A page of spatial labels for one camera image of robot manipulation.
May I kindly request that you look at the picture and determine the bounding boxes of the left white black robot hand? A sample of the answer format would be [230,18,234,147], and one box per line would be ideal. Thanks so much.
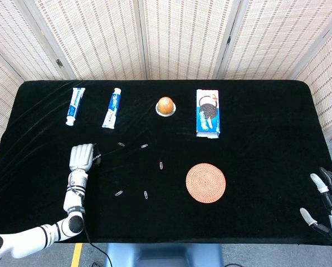
[69,143,101,172]

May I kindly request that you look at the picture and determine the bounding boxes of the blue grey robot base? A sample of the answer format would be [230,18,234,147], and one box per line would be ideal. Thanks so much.
[104,244,224,267]

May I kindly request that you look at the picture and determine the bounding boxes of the blue white toothpaste tube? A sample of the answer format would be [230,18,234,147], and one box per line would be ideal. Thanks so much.
[65,87,86,127]
[101,87,121,129]

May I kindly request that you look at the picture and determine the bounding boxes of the small silver dish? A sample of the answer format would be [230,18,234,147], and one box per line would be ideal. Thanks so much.
[155,101,177,117]

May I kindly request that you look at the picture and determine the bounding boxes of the brown round ball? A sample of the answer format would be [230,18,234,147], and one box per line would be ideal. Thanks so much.
[158,96,174,115]

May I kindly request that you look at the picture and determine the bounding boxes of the yellow floor tape strip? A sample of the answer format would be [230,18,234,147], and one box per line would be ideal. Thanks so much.
[71,243,83,267]

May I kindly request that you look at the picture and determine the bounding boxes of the black velvet table cloth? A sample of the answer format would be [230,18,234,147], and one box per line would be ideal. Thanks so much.
[0,80,332,247]

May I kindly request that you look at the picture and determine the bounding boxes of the round woven orange coaster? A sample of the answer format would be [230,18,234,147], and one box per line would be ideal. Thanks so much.
[185,163,227,204]

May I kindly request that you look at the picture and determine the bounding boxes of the blue white cookie box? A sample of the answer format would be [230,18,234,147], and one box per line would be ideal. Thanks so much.
[196,89,221,139]

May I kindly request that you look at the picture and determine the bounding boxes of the thin black cable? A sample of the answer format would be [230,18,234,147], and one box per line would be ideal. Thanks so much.
[84,219,115,267]

